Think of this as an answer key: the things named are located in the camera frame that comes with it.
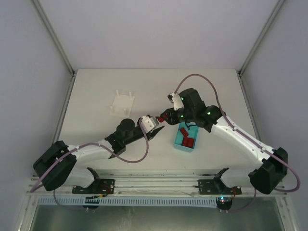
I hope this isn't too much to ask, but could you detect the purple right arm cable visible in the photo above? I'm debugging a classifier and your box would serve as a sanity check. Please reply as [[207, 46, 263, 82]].
[[174, 74, 301, 213]]

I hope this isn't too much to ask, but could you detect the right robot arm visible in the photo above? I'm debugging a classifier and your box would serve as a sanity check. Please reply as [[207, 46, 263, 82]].
[[160, 88, 288, 194]]

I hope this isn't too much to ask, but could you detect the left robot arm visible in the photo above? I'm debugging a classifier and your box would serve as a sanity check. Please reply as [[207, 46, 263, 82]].
[[30, 115, 162, 193]]

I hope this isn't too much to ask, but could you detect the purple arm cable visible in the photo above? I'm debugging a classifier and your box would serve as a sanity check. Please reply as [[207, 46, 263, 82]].
[[29, 120, 150, 213], [174, 74, 301, 213]]

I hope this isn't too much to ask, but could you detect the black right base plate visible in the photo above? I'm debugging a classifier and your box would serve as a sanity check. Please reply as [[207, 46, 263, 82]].
[[195, 179, 242, 195]]

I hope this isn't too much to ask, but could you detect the aluminium frame post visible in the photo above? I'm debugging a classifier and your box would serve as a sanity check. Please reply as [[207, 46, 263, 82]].
[[237, 0, 286, 77], [30, 0, 75, 77]]

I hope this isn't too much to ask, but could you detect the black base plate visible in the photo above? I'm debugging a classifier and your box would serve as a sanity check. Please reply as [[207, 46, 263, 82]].
[[195, 179, 242, 195], [72, 179, 115, 195]]

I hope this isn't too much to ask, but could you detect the left aluminium frame post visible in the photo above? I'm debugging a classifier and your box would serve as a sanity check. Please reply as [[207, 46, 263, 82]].
[[30, 0, 75, 77]]

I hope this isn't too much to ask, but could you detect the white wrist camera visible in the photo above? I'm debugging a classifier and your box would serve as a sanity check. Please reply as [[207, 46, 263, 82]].
[[167, 92, 184, 111], [141, 115, 159, 133]]

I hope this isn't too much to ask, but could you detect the right aluminium frame post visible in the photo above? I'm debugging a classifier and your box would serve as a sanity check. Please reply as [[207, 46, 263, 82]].
[[237, 0, 286, 77]]

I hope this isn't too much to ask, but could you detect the red small spring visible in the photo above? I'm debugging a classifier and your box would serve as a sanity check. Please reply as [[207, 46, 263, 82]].
[[179, 127, 189, 137]]

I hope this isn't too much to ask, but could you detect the light blue cable duct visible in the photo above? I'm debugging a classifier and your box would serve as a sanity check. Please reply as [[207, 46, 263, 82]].
[[38, 196, 217, 208]]

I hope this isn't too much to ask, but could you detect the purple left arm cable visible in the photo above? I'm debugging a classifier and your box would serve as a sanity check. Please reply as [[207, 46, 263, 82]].
[[29, 120, 150, 213]]

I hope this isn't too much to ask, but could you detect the aluminium mounting rail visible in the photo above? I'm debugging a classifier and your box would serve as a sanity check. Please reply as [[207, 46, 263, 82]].
[[26, 169, 288, 197]]

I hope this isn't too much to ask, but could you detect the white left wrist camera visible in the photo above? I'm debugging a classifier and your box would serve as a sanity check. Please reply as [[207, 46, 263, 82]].
[[141, 115, 159, 133]]

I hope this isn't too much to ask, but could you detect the red large spring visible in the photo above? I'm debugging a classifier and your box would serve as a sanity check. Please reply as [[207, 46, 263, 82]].
[[187, 138, 194, 148], [158, 115, 166, 123], [181, 137, 188, 147]]

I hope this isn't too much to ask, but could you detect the teal plastic bin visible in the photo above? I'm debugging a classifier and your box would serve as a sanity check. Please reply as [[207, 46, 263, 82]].
[[173, 122, 199, 153]]

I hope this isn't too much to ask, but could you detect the white peg base plate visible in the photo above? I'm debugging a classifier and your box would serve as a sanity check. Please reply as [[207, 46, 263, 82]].
[[109, 90, 135, 118]]

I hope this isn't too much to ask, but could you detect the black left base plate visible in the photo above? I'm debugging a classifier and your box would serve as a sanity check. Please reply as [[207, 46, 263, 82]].
[[72, 179, 115, 195]]

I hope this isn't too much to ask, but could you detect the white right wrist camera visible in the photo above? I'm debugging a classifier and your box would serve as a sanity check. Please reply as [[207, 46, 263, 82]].
[[167, 92, 184, 111]]

